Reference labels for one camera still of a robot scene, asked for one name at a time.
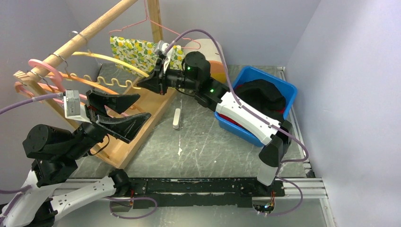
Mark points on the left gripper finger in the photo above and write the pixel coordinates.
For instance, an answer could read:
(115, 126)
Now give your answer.
(98, 101)
(124, 128)

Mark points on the blue plastic bin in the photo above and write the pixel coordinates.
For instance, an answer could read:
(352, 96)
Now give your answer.
(257, 95)

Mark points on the wooden clothes rack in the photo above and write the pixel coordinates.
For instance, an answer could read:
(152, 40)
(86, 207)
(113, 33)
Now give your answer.
(117, 153)

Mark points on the orange hanger with red skirt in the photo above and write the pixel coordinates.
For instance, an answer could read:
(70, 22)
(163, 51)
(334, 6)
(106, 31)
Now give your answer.
(113, 80)

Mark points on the pink plastic hanger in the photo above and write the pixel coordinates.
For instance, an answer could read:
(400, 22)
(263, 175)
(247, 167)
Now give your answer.
(53, 81)

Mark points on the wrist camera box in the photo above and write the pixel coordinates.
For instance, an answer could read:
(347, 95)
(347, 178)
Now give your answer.
(161, 50)
(74, 108)

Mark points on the red pleated skirt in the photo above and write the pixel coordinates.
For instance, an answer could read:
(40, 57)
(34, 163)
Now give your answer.
(282, 111)

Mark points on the small white block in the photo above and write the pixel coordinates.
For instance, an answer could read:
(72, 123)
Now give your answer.
(177, 118)

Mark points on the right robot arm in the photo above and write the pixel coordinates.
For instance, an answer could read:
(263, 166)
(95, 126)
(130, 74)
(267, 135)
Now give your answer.
(216, 96)

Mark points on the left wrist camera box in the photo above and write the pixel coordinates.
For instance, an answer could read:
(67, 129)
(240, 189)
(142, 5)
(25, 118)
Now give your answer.
(74, 108)

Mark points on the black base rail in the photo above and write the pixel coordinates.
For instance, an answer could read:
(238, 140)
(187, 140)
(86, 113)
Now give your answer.
(186, 192)

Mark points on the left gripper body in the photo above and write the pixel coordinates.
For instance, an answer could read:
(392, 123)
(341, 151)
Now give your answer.
(91, 113)

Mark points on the lemon print cloth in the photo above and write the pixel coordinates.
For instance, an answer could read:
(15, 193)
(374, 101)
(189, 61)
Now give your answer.
(140, 54)

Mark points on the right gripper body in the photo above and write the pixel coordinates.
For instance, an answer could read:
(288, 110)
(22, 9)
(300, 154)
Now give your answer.
(166, 77)

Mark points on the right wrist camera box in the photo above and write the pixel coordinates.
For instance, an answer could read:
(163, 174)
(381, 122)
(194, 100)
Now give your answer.
(161, 50)

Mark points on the black garment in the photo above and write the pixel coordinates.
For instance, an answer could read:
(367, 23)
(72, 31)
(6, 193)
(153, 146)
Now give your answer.
(263, 95)

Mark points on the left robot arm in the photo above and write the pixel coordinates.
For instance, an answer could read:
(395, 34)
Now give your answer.
(55, 152)

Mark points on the round cream drawer box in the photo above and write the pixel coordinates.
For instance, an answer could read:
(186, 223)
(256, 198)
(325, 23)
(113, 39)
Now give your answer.
(210, 51)

